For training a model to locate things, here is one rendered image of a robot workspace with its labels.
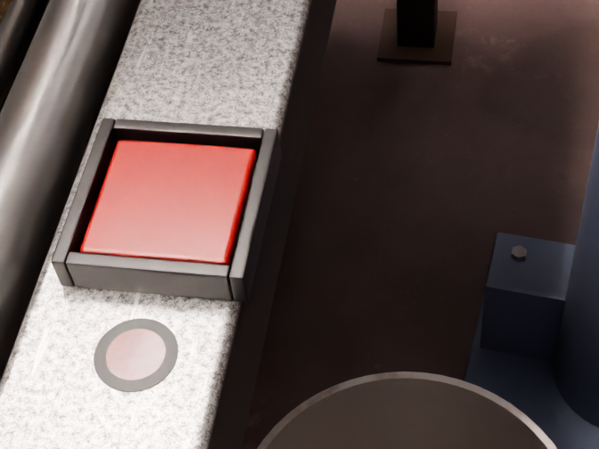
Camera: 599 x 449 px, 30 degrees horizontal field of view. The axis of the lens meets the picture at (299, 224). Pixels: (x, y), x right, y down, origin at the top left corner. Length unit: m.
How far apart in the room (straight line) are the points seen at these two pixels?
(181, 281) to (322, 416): 0.64
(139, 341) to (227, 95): 0.13
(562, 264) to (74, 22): 1.10
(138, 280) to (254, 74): 0.13
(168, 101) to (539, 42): 1.40
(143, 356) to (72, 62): 0.17
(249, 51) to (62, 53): 0.09
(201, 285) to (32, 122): 0.13
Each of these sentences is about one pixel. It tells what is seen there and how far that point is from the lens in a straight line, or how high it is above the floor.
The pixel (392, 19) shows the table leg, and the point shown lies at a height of 0.01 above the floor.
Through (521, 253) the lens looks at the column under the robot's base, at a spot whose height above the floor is 0.02.
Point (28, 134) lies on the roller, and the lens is 0.50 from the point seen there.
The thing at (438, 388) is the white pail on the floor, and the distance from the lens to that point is 1.05.
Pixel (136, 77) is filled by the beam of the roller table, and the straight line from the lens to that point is 0.52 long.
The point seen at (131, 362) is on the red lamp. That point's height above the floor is 0.92.
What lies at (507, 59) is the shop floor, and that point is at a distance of 1.84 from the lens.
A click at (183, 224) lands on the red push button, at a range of 0.44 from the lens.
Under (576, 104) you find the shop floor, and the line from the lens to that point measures 1.77.
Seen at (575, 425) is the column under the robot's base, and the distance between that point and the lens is 1.43.
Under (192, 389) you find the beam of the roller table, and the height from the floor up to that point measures 0.91.
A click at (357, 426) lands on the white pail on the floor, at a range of 1.10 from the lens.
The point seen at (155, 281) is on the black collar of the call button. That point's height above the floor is 0.93.
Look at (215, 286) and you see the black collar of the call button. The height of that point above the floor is 0.93.
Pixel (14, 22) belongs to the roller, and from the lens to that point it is 0.58.
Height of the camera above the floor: 1.27
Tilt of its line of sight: 52 degrees down
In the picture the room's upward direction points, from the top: 8 degrees counter-clockwise
